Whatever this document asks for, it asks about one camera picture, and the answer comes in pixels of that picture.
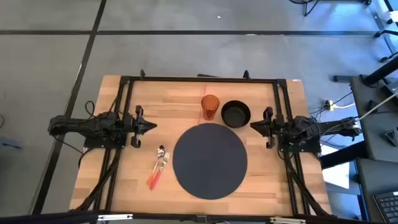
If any white sheet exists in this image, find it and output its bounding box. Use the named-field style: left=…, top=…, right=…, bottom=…
left=322, top=144, right=351, bottom=189

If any pink handled metal fork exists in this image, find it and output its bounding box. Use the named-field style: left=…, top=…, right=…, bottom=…
left=149, top=152, right=170, bottom=191

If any round dark woven placemat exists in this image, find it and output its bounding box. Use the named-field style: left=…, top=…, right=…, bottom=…
left=172, top=123, right=248, bottom=200

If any black wedge shaped object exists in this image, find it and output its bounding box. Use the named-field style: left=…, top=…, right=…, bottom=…
left=384, top=127, right=398, bottom=147

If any silver metal bracket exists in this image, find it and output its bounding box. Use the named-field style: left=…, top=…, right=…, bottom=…
left=97, top=213, right=134, bottom=222
left=269, top=217, right=307, bottom=224

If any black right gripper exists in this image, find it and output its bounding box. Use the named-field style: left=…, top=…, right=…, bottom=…
left=250, top=106, right=285, bottom=149

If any black bowl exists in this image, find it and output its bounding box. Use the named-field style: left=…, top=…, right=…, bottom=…
left=221, top=100, right=251, bottom=129

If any black beam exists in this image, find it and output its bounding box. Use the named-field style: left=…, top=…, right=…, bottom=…
left=320, top=141, right=369, bottom=170

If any white cable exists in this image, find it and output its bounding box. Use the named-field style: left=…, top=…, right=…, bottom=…
left=357, top=91, right=398, bottom=122

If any black keyboard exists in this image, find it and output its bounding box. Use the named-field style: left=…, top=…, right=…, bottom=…
left=373, top=190, right=398, bottom=224

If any grey desk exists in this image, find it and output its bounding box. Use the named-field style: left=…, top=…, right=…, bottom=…
left=350, top=74, right=398, bottom=159
left=356, top=157, right=398, bottom=224

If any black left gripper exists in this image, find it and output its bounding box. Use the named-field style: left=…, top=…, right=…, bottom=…
left=124, top=105, right=158, bottom=149

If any black aluminium table frame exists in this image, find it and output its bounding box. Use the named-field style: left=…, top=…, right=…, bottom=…
left=70, top=68, right=336, bottom=218

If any orange faceted plastic cup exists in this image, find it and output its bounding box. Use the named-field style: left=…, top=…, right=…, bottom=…
left=201, top=94, right=220, bottom=121

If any blue grey floor object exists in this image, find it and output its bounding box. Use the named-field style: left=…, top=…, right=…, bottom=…
left=0, top=138, right=24, bottom=151

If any orange handled metal spoon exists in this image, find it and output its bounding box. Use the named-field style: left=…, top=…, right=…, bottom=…
left=146, top=144, right=166, bottom=185

